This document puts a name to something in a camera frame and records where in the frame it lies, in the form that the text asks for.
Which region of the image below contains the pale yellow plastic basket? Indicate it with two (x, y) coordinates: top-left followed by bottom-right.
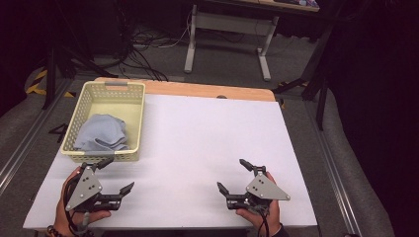
(59, 80), (146, 164)

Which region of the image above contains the black metal stand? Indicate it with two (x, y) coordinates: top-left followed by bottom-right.
(42, 42), (119, 111)
(272, 19), (334, 131)

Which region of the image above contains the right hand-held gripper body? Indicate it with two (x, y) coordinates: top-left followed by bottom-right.
(226, 165), (292, 213)

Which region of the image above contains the white table mat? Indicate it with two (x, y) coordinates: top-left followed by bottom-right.
(23, 93), (318, 230)

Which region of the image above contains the black floor cable bundle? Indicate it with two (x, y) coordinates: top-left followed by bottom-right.
(112, 6), (199, 82)

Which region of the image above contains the dark beaded bracelet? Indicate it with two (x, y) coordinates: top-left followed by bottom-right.
(45, 224), (64, 237)

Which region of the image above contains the black curtain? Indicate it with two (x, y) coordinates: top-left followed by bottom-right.
(324, 0), (419, 237)
(0, 0), (53, 118)

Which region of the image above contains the aluminium floor rail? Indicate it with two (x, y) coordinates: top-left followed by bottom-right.
(304, 98), (364, 237)
(0, 78), (72, 196)

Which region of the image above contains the white floor cable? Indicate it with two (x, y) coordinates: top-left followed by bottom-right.
(157, 9), (194, 49)

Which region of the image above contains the person's left hand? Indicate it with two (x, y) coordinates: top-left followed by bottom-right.
(53, 166), (113, 237)

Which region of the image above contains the right hand-held gripper cable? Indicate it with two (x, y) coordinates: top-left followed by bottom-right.
(256, 205), (272, 237)

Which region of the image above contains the left hand-held gripper cable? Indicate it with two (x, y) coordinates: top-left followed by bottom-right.
(63, 179), (92, 237)

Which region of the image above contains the light grey tank top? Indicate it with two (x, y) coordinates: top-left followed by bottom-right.
(72, 114), (131, 153)

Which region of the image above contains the person's right hand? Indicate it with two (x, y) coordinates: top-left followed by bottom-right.
(235, 171), (282, 237)

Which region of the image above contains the hand-held gripper cable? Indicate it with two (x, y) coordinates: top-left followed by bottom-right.
(63, 179), (92, 237)
(256, 205), (272, 237)

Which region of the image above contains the blue patterned object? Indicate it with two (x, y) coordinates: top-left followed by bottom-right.
(273, 0), (320, 8)

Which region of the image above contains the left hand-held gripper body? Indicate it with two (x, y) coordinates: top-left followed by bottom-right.
(64, 162), (123, 213)

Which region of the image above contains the white metal table frame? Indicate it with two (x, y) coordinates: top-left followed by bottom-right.
(183, 0), (320, 82)

